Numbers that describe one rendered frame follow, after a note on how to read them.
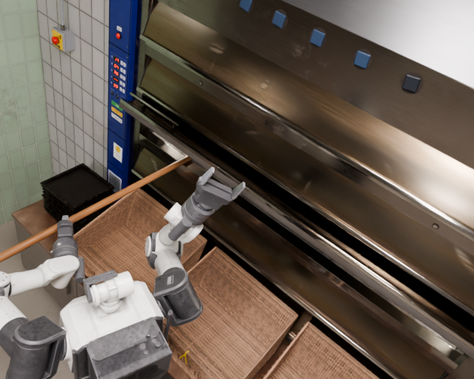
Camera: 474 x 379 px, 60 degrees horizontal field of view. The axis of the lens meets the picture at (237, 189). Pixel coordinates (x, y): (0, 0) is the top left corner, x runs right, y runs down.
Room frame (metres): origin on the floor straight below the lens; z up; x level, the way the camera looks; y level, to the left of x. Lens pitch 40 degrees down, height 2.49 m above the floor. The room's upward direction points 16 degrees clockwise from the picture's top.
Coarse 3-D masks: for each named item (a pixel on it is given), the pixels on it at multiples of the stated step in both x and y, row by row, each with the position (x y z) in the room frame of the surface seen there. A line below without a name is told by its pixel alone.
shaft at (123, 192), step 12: (168, 168) 1.54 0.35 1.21; (144, 180) 1.41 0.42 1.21; (120, 192) 1.30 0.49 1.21; (96, 204) 1.19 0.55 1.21; (108, 204) 1.23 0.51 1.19; (72, 216) 1.09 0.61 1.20; (84, 216) 1.12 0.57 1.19; (48, 228) 1.00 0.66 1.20; (36, 240) 0.94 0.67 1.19; (12, 252) 0.86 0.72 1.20
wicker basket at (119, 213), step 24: (144, 192) 1.71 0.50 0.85; (120, 216) 1.63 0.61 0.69; (144, 216) 1.65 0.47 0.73; (96, 240) 1.48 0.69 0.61; (120, 240) 1.54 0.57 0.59; (144, 240) 1.59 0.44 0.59; (192, 240) 1.51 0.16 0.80; (96, 264) 1.34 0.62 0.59; (120, 264) 1.38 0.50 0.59; (144, 264) 1.43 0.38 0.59; (192, 264) 1.41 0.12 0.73
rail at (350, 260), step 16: (160, 128) 1.54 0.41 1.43; (208, 160) 1.40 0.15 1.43; (256, 192) 1.28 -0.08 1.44; (272, 208) 1.22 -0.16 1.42; (304, 224) 1.17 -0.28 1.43; (320, 240) 1.12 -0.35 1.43; (368, 272) 1.02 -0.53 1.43; (384, 288) 0.98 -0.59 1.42; (416, 304) 0.94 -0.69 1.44; (432, 320) 0.90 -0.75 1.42; (464, 336) 0.86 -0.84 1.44
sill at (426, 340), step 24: (168, 144) 1.77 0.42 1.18; (192, 168) 1.63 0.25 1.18; (264, 216) 1.44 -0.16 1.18; (288, 240) 1.33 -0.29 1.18; (312, 264) 1.25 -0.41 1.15; (360, 288) 1.17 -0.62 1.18; (384, 312) 1.08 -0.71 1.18; (408, 336) 1.02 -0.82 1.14; (432, 336) 1.03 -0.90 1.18; (456, 360) 0.95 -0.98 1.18
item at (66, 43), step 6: (54, 30) 2.04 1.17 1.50; (60, 30) 2.04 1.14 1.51; (66, 30) 2.06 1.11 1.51; (66, 36) 2.02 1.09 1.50; (72, 36) 2.05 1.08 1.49; (60, 42) 2.01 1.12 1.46; (66, 42) 2.02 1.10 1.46; (72, 42) 2.05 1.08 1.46; (60, 48) 2.01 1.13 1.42; (66, 48) 2.02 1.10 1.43; (72, 48) 2.05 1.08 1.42
